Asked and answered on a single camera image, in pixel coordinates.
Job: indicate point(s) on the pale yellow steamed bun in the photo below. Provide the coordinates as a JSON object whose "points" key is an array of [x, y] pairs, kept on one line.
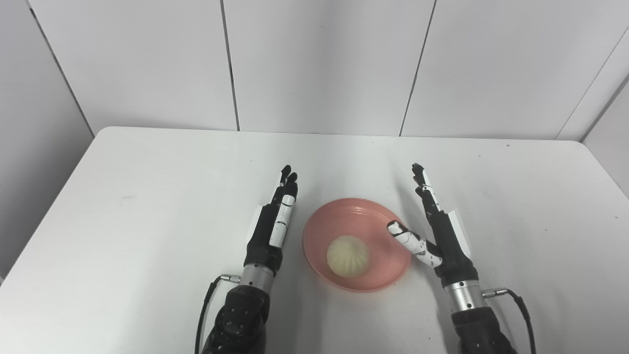
{"points": [[348, 255]]}

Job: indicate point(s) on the pink round plate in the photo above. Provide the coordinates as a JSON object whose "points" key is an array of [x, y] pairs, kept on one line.
{"points": [[378, 270]]}

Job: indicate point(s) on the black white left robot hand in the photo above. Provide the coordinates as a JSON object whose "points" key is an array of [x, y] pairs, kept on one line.
{"points": [[263, 246]]}

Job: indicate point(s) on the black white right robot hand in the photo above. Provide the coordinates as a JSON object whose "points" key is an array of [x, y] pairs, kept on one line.
{"points": [[454, 255]]}

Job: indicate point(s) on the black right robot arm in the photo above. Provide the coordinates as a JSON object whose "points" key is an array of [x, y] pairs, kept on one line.
{"points": [[479, 324]]}

